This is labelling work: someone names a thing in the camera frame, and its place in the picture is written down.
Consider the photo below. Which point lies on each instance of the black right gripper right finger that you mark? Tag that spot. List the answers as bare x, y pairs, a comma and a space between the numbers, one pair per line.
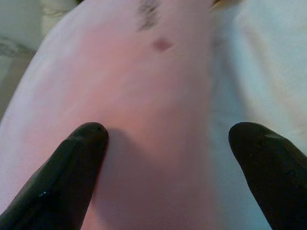
275, 182

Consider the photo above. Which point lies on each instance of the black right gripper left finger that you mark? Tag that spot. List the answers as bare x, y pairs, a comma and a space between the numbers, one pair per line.
60, 182

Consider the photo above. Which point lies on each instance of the pink pillow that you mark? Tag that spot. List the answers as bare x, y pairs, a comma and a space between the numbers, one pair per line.
132, 91

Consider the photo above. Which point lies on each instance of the white quilted mattress pad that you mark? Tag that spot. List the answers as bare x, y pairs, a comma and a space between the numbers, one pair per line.
268, 72

